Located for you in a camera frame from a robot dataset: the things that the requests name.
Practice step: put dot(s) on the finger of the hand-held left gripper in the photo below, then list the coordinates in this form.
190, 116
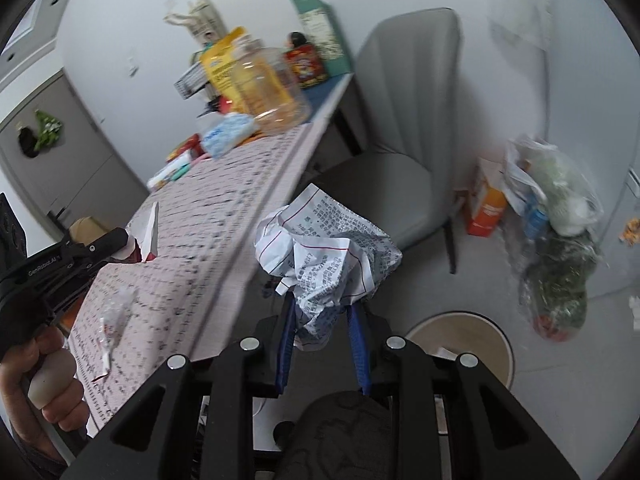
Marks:
75, 287
100, 244

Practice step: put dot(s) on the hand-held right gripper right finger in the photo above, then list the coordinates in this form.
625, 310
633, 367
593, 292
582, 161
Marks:
361, 355

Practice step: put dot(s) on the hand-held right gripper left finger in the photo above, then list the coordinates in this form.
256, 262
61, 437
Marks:
285, 355

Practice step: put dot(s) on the red and white paper packaging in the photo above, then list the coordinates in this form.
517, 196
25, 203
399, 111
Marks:
149, 237

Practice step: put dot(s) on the white round trash bin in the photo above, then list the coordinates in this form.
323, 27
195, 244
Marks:
460, 345

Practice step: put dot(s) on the printed paper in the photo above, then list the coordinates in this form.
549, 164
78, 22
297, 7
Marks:
325, 255

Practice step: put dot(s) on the person's left forearm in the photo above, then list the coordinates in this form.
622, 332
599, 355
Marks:
40, 447

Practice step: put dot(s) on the person's left hand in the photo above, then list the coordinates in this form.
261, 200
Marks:
12, 390

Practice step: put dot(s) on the small clear plastic wrapper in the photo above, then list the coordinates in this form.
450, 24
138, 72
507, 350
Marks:
117, 325

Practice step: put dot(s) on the grey door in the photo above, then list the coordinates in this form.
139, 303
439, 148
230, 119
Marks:
75, 170

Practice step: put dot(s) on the person's leg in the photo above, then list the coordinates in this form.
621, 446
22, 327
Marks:
340, 435

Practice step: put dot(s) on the white roll box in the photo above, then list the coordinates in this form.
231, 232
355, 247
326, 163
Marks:
169, 172

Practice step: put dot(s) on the black hat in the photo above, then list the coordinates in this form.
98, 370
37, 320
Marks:
27, 142

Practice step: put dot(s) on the green hanging cloth bag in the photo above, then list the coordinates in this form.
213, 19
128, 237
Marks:
49, 130

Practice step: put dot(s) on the red and green box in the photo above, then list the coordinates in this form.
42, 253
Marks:
185, 147

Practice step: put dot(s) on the blue tissue pack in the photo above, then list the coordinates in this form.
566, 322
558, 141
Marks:
227, 135

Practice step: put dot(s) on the orange carton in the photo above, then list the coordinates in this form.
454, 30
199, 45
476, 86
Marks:
486, 205

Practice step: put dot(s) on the grey upholstered chair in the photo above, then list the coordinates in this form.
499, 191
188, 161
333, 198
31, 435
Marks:
400, 150

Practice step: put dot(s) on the clear bag of green vegetables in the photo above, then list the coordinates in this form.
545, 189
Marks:
560, 285

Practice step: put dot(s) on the yellow snack bag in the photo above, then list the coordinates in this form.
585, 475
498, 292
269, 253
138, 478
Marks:
222, 67

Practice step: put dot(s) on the clear plastic water jug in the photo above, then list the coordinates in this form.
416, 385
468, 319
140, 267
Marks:
272, 92

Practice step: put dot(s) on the white plastic bag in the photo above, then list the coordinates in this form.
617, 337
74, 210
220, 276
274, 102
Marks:
555, 190

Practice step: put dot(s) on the red doll tin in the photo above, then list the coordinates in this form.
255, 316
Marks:
305, 62

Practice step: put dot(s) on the tall green box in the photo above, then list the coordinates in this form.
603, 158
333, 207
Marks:
320, 25

